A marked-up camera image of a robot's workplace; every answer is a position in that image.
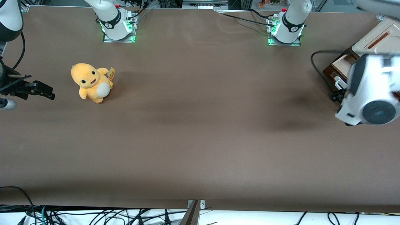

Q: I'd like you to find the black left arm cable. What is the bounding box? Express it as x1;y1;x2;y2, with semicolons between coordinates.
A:
310;50;346;94

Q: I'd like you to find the brown table cover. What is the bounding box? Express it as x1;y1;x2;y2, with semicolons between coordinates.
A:
0;5;400;214

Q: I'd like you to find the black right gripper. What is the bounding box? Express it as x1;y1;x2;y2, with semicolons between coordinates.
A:
0;74;56;101

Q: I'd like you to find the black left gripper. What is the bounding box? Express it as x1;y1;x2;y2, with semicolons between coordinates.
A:
328;88;347;103

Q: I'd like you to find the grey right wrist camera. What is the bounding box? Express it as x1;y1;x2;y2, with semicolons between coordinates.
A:
0;98;17;110

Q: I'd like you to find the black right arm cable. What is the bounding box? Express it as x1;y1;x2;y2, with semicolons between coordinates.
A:
12;31;26;71

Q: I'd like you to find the long black table cable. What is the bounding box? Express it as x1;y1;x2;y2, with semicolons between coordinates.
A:
217;12;275;27

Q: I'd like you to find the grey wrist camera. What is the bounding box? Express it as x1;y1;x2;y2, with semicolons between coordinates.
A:
0;98;17;110
333;76;348;90

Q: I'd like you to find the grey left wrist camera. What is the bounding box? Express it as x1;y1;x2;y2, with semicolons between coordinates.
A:
333;76;348;90

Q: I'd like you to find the black looped cable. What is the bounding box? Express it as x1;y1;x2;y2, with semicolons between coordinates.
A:
0;186;35;225

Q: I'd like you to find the short black table cable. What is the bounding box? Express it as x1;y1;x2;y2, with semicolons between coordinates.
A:
248;8;271;19

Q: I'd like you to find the orange plush toy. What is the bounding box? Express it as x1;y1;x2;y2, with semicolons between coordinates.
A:
71;63;115;104

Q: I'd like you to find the white power strip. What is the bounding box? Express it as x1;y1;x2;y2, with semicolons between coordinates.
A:
182;0;229;10

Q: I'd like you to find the cream wooden drawer cabinet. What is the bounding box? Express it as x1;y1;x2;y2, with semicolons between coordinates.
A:
323;17;400;94

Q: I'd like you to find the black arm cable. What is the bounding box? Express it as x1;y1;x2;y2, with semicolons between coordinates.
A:
12;31;26;71
310;50;346;94

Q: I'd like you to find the grey metal bracket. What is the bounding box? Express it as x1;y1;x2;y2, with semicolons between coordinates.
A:
179;199;206;225

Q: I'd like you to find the black cable bundle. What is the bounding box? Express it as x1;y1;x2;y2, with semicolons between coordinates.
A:
123;0;154;24

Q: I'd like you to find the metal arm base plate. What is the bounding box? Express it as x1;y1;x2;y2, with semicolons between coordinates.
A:
267;16;302;47
102;12;138;43

